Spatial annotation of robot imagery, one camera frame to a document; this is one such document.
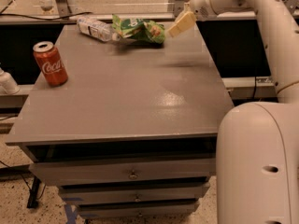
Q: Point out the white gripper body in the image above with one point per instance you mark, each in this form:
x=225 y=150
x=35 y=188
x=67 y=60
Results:
x=199 y=4

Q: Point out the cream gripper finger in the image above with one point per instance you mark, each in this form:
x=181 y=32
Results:
x=185 y=21

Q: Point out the green rice chip bag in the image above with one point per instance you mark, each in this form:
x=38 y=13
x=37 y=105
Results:
x=139 y=29

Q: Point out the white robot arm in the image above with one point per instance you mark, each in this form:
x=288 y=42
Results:
x=257 y=157

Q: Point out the clear plastic water bottle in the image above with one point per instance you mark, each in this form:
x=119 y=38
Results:
x=97 y=29

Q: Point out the grey drawer cabinet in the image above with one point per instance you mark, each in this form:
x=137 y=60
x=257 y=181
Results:
x=125 y=102

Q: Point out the red Coca-Cola can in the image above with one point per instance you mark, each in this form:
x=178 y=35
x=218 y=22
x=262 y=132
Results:
x=50 y=63

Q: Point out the top grey drawer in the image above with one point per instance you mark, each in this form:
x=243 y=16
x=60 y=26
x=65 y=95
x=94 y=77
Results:
x=96 y=172

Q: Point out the grey drawer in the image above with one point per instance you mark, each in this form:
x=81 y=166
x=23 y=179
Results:
x=136 y=193
x=141 y=209
x=96 y=172

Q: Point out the white pipe at left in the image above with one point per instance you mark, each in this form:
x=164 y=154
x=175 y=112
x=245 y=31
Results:
x=8 y=83

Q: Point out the bottom grey drawer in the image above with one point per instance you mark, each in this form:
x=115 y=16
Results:
x=141 y=209

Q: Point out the middle grey drawer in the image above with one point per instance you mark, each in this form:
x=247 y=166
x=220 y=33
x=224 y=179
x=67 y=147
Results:
x=136 y=193

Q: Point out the black floor stand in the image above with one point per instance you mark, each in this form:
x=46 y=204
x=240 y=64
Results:
x=32 y=200

